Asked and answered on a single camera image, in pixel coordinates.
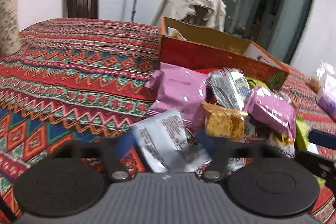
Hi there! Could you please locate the orange cracker packet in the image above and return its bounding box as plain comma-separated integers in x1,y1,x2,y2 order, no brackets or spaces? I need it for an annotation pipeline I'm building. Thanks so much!
203,102,248,142

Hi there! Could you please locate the pink snack packet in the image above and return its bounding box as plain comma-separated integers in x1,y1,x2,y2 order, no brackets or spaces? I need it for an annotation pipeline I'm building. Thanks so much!
244,86,297,139
145,63,208,128

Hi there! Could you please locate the silver white snack packet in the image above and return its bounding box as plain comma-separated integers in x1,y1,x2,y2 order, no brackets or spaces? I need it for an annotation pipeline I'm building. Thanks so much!
130,109,211,173

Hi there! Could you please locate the silver grey snack packet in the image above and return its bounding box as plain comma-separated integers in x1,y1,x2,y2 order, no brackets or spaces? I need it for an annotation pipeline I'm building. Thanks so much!
208,68,251,110

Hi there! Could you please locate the green snack bar packet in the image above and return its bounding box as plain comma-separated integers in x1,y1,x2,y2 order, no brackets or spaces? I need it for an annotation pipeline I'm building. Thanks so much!
295,116,310,151

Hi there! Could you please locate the purple tissue pack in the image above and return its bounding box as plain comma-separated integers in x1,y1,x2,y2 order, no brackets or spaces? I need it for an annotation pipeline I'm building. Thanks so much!
316,61,336,120

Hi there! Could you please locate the patterned red tablecloth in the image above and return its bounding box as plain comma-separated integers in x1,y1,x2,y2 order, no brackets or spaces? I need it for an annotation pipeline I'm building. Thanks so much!
1,19,335,223

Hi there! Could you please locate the red cardboard snack box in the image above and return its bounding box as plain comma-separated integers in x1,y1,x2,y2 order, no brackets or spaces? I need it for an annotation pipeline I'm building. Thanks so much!
159,17,289,90

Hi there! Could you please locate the floral white slim vase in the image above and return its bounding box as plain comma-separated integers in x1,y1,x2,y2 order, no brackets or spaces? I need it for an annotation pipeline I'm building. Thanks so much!
0,0,21,57

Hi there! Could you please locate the beige jacket on chair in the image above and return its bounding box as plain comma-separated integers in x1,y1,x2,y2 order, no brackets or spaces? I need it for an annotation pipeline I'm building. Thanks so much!
151,0,226,32

